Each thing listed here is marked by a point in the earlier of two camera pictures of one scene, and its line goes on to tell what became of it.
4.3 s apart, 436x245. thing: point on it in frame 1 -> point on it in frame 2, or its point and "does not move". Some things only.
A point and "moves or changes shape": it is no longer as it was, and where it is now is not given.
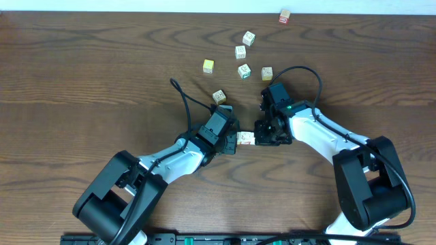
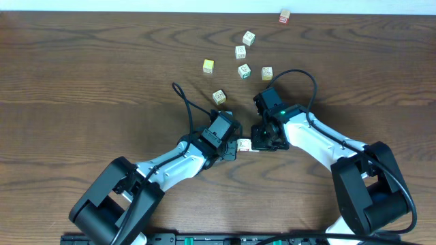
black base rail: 148,238 does not move
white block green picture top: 248,38 does not move
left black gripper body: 231,148 -> 231,156
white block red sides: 245,138 moves or changes shape
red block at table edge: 285,15 does not move
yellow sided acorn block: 219,97 does not move
